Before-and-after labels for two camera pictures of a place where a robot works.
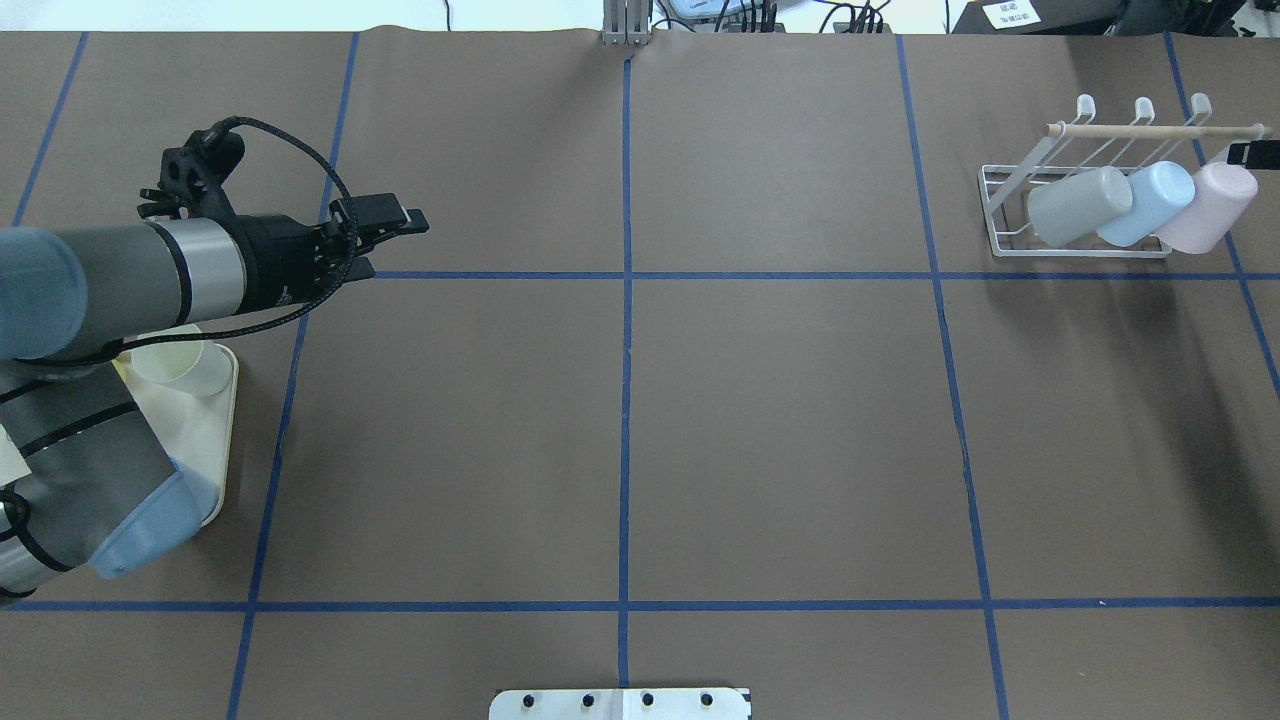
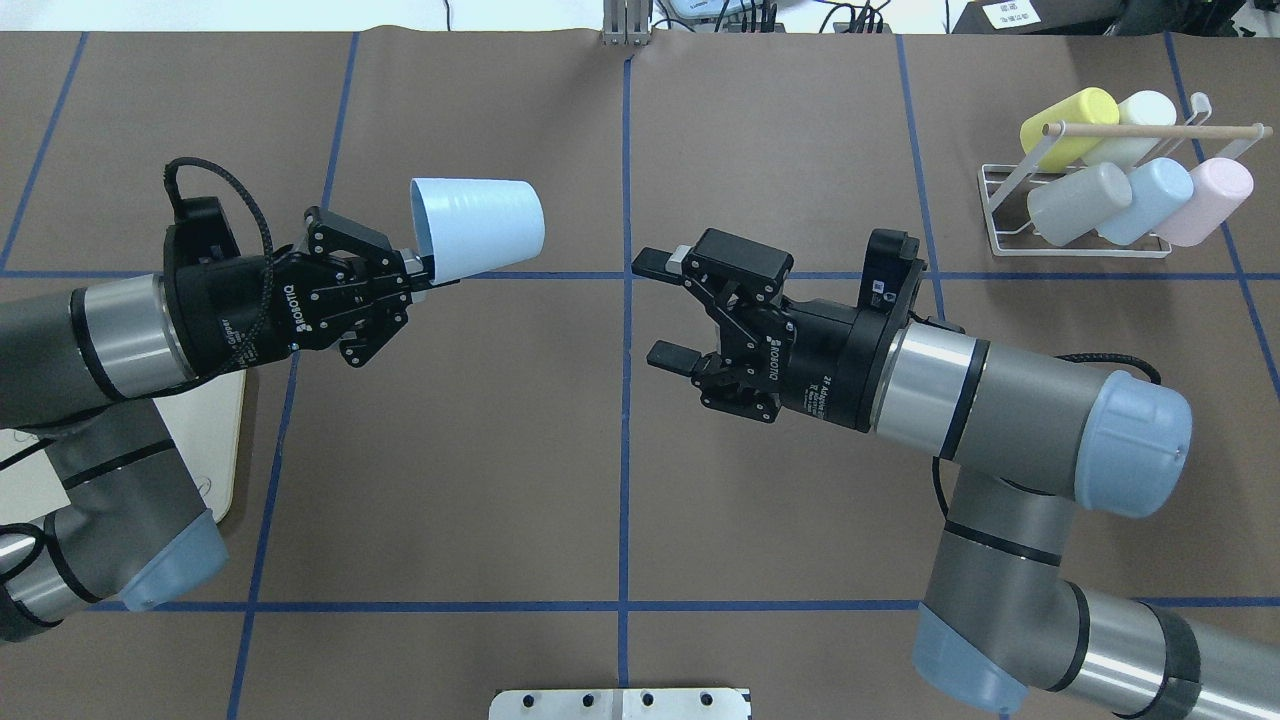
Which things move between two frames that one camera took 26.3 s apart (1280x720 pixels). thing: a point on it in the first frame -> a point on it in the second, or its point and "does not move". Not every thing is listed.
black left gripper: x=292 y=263 -> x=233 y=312
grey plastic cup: x=1075 y=209 does not move
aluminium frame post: x=626 y=22 does not move
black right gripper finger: x=1256 y=154 -> x=824 y=359
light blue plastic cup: x=1160 y=190 does not move
